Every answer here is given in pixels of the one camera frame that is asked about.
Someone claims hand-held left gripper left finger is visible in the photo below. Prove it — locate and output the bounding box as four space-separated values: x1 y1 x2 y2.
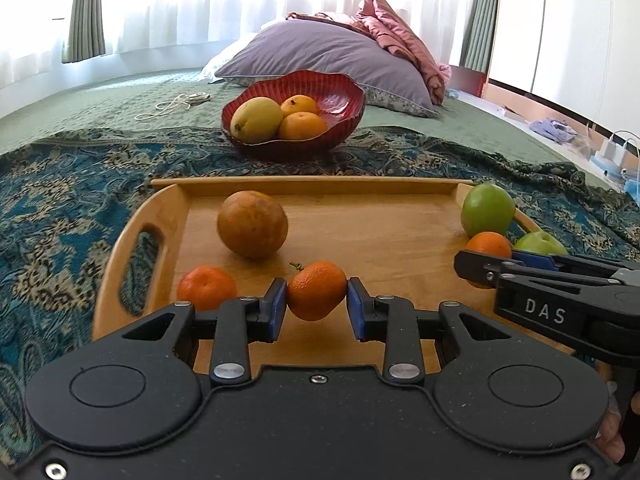
119 277 289 387

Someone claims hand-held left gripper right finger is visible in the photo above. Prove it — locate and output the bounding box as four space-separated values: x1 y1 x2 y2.
347 276 518 385

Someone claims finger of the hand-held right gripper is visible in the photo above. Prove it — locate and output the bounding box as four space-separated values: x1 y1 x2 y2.
512 250 640 272
453 249 620 291

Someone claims green apple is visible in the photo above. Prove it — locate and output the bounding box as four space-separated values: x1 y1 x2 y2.
513 230 570 257
460 183 517 239

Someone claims tangerine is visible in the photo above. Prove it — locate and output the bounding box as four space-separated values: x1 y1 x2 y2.
463 231 514 290
285 260 349 322
176 266 239 312

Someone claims wooden tray with handles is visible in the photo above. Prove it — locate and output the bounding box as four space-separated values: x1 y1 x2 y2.
92 176 577 377

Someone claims large yellowish orange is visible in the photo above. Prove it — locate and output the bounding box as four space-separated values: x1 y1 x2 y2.
216 190 290 261

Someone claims person's right hand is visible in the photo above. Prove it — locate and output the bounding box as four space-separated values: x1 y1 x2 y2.
594 360 629 467

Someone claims blue cloth heap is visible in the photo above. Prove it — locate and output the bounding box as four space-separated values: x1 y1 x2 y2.
529 117 579 145

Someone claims small orange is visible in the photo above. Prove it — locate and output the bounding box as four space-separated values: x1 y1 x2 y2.
279 94 321 117
277 111 329 142

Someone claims dark red wooden furniture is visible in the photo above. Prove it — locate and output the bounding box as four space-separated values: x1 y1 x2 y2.
448 64 490 98

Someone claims yellow mango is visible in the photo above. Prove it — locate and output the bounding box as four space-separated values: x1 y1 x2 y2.
229 96 285 144

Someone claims red wavy bowl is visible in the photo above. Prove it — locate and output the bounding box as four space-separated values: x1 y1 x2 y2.
221 70 366 163

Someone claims blue paisley blanket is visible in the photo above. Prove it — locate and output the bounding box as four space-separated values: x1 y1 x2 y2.
0 126 640 463

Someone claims pink crumpled cloth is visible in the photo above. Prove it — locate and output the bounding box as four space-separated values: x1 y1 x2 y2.
286 0 453 107

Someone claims green curtain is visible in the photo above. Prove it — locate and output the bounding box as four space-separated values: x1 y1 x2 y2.
459 0 503 73
61 0 107 65

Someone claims white pillow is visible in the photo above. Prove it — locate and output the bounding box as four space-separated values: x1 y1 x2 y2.
198 34 268 84

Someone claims purple pillow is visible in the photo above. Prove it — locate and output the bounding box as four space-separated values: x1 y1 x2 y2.
214 16 442 119

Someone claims white charging cable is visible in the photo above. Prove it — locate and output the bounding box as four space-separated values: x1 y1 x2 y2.
134 90 213 122

